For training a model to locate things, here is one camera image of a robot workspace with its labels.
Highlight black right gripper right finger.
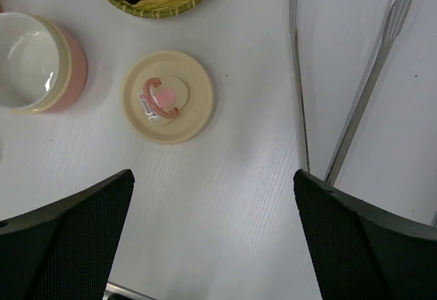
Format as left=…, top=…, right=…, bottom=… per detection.
left=294, top=169, right=436, bottom=299

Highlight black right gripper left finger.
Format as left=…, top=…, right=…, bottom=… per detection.
left=1, top=169, right=135, bottom=299

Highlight stainless steel tongs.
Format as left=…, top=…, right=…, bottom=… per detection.
left=289, top=0, right=413, bottom=185

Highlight pink lunch box bowl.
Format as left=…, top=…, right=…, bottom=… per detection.
left=1, top=12, right=88, bottom=114

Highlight cream lid pink handle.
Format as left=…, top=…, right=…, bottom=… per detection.
left=121, top=50, right=215, bottom=145

